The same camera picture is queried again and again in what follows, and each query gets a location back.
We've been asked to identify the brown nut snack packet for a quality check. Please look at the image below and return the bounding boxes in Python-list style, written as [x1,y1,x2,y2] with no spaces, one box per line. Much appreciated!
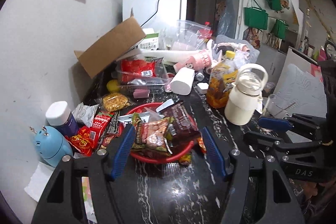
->
[131,117,173,157]

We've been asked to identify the dark brown snack packet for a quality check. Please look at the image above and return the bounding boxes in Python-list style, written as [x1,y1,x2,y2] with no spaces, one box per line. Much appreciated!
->
[159,100,201,146]

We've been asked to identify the white peanut snack packet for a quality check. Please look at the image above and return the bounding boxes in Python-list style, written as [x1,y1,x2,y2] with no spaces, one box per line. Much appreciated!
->
[117,111,150,126]

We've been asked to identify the glass mug with cat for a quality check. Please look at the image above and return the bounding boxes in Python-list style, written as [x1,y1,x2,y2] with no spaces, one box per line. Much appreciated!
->
[262,94,290,119]

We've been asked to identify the red snack packets pile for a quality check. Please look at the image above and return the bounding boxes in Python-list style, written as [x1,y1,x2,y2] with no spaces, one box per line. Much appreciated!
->
[66,111,120,156]

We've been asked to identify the white cushioned chair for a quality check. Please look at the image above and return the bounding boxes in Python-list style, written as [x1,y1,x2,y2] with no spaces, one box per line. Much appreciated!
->
[273,47,327,118]

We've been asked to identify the cream lidded jug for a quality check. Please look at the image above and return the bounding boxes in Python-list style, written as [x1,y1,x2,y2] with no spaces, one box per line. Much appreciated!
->
[224,64,268,126]

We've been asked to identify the yellow noodle snack bag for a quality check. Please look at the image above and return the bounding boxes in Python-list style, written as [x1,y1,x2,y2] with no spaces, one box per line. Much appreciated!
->
[100,93,132,112]

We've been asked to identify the colourful leaflet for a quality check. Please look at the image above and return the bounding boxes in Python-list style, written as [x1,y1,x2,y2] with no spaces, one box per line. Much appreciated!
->
[81,177,97,223]

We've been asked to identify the blue round gadget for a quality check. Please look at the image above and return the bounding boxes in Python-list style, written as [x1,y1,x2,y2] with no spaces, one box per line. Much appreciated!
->
[29,126,73,167]

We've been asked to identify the white capped blue jar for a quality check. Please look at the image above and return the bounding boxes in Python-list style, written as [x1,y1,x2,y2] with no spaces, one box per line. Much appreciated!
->
[45,101,79,138]

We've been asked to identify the white paper roll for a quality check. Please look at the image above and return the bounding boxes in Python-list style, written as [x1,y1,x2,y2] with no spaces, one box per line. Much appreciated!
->
[170,67,195,96]

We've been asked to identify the clear plastic container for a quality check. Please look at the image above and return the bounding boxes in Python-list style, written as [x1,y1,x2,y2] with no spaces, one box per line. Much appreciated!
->
[116,57,169,91]

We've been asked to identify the orange drink bottle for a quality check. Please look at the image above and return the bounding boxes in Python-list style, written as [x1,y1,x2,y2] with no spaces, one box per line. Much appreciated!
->
[206,51,238,109]

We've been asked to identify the green tote bag lower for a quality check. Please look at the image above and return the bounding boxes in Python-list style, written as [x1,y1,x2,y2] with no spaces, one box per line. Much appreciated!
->
[271,19,289,40]

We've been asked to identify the cardboard box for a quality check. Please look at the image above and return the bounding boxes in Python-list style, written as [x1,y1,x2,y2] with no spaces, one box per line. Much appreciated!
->
[74,16,145,78]

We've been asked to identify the white mini fridge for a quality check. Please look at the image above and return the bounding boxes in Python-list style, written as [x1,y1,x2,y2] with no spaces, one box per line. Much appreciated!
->
[122,0,187,32]

